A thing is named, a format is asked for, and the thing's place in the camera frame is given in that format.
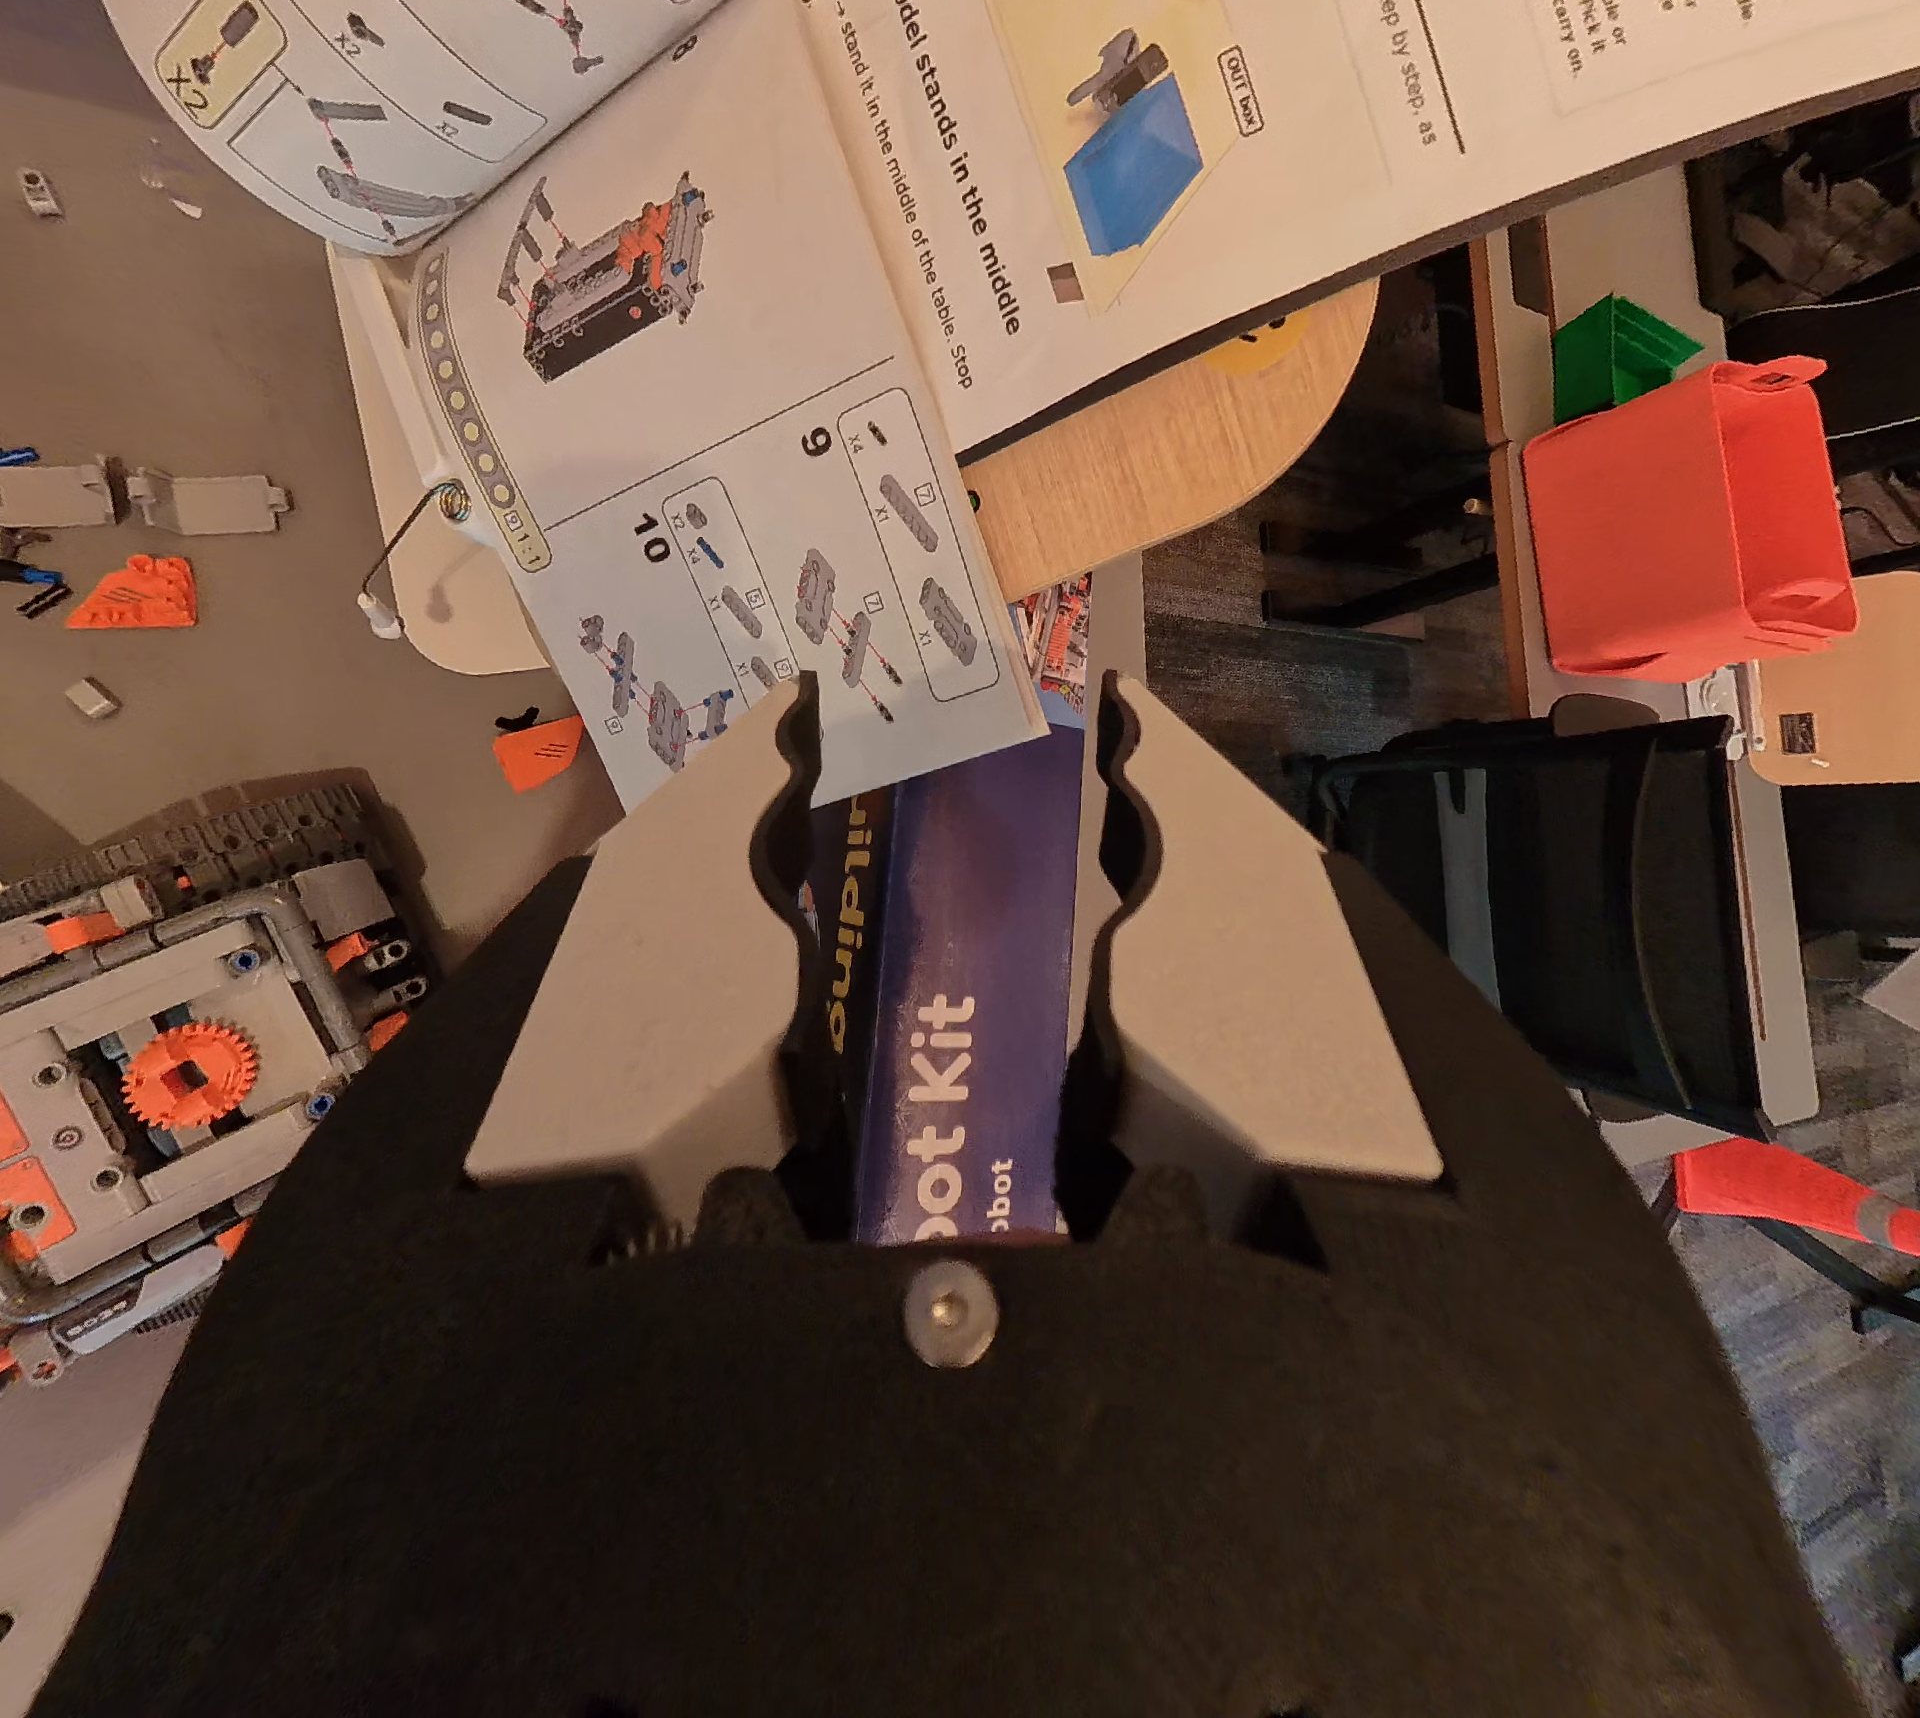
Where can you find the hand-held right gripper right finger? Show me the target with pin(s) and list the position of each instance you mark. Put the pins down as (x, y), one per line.
(1274, 998)

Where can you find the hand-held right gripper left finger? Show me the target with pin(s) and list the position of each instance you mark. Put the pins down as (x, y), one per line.
(630, 998)

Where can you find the grey orange tracked toy robot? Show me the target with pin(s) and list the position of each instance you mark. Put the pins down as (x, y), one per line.
(151, 1073)

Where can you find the building instruction booklet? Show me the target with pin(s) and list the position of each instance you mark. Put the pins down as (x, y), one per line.
(675, 398)

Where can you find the orange toy cone part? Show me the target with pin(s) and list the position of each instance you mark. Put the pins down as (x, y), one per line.
(536, 755)

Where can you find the blue robot kit box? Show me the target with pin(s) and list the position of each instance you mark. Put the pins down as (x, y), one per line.
(975, 938)

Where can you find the white book stand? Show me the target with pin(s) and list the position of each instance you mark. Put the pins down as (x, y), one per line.
(405, 578)

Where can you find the orange traffic cone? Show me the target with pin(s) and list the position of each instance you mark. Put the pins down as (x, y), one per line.
(1770, 1186)

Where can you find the small grey toy cube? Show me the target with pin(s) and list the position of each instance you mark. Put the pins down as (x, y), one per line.
(92, 697)

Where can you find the orange plastic object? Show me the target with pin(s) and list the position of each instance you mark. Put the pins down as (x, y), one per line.
(1664, 518)

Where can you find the orange ribbed toy wedge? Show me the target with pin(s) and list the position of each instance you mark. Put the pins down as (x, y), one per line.
(135, 592)

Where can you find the small wooden board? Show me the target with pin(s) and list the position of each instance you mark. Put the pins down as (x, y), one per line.
(1844, 698)

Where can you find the round yellow sticker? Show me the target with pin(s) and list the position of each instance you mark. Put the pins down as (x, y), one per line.
(1269, 350)

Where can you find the pale grey toy panel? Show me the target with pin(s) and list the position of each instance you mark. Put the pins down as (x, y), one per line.
(203, 500)
(52, 497)

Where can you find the blue black toy pin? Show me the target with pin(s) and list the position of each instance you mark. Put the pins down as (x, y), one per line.
(30, 578)

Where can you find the green plastic bin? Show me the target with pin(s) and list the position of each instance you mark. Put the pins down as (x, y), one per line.
(1629, 352)

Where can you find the white printed task sheet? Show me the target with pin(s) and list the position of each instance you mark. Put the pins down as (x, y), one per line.
(1350, 22)

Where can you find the small pale grey toy piece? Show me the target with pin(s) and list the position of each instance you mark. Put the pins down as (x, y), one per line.
(41, 191)

